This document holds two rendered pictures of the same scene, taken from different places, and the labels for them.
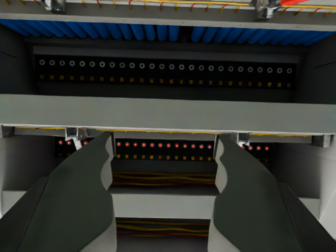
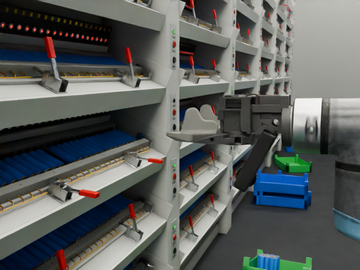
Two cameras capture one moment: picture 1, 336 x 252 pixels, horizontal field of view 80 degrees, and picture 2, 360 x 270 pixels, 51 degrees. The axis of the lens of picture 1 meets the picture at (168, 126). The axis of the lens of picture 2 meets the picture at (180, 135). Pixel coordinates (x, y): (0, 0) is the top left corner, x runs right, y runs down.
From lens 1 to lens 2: 0.68 m
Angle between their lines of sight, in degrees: 76
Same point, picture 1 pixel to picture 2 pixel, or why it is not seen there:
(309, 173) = not seen: outside the picture
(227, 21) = (65, 172)
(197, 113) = (87, 105)
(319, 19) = (10, 195)
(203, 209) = not seen: outside the picture
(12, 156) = (144, 49)
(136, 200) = (111, 13)
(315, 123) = (15, 109)
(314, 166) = not seen: outside the picture
